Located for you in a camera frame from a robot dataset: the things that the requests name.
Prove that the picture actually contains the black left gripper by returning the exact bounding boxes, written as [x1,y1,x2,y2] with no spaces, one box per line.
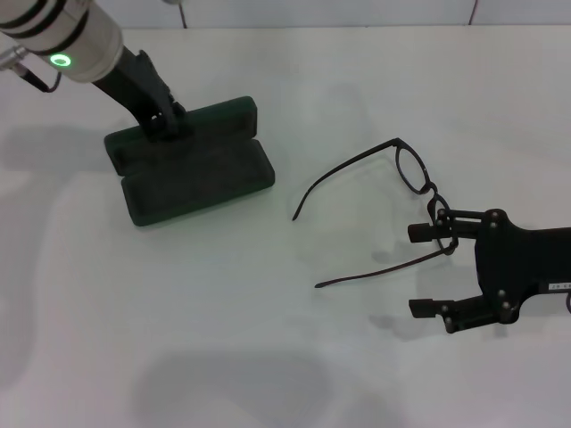
[91,44,188,143]

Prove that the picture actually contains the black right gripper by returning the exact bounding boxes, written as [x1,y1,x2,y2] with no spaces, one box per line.
[407,208,571,334]

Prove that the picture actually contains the green glasses case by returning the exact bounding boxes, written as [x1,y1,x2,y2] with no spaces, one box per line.
[103,95,277,228]

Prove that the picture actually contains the black glasses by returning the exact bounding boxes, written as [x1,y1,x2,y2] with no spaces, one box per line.
[292,137,459,290]

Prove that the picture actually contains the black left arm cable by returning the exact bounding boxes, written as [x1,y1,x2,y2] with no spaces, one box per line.
[16,66,62,94]

